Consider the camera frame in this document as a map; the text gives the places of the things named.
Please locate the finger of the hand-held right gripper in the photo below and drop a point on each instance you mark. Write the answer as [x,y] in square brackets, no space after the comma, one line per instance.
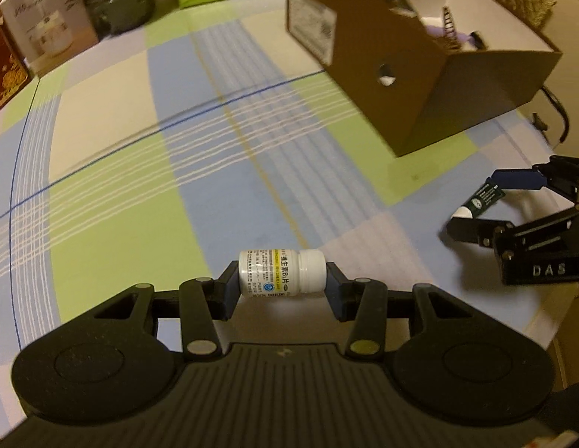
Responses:
[471,229]
[518,178]

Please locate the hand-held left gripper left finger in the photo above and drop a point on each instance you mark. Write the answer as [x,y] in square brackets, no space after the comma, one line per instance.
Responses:
[231,289]

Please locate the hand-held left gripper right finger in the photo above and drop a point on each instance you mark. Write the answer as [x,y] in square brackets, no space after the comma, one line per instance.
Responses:
[333,289]

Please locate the dark green tube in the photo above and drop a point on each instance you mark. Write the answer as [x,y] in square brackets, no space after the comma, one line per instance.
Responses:
[485,194]

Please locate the white pill bottle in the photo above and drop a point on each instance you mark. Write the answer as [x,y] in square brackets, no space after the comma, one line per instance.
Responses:
[280,273]

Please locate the brown cardboard box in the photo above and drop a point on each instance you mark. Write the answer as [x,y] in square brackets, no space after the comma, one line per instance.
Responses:
[410,79]

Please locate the leopard print claw clip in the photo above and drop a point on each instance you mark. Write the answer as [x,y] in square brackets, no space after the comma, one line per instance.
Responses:
[450,23]

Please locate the purple tube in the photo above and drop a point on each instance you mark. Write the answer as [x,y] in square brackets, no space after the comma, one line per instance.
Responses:
[431,32]

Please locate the checked cloth desktop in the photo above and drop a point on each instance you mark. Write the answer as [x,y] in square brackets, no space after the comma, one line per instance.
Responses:
[130,219]

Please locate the red gift box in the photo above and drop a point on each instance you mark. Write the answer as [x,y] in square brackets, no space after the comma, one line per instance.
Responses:
[7,70]

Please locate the white humidifier box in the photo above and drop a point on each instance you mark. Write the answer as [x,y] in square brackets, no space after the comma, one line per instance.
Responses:
[46,18]

